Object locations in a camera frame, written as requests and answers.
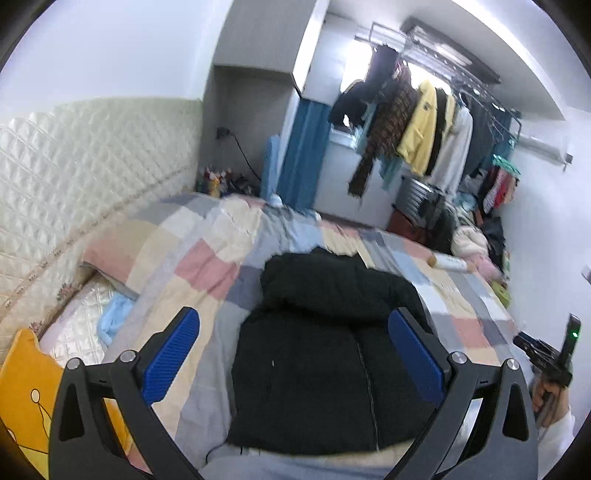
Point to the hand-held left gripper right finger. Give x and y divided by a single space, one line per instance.
415 355

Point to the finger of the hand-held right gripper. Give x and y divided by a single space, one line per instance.
524 344

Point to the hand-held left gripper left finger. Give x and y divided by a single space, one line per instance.
171 355

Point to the black puffer jacket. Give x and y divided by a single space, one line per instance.
314 369

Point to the person's right forearm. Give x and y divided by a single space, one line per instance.
556 443

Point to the pile of clothes and bedding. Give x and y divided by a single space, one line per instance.
471 235

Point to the metal clothes drying rack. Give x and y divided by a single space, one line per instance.
443 50

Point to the person's right hand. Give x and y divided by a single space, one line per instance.
561 401

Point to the light blue cloth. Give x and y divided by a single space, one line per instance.
115 318

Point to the white bottle on bed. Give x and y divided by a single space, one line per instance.
452 264

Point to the pastel patchwork quilt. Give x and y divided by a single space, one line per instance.
194 258

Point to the cream quilted mattress pad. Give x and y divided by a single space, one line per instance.
74 323

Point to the red suitcase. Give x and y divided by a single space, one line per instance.
404 224

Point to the yellow cartoon pillow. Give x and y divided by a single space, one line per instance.
27 397

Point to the silver suitcase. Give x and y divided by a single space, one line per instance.
418 196

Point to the teal clip hanger with socks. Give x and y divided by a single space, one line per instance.
498 184

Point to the bedside clutter of bottles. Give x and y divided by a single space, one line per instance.
217 180

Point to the teal hanging garment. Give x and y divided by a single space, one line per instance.
390 170

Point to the white air conditioner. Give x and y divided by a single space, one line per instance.
545 148

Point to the white sweatshirt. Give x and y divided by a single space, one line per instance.
455 147

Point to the cream quilted headboard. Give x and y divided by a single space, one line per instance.
92 161

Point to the dark grey hanging coat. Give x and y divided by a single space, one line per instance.
480 138

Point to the blue padded panel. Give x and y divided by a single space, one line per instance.
270 166

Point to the black hanging garment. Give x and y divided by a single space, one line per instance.
441 134

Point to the yellow hooded jacket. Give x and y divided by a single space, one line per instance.
420 129

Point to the blue curtain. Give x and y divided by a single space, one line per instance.
304 157

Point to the brown houndstooth coat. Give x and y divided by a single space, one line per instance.
388 129

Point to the black hanging jacket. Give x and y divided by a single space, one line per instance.
364 92

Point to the grey wardrobe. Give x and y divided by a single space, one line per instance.
258 37

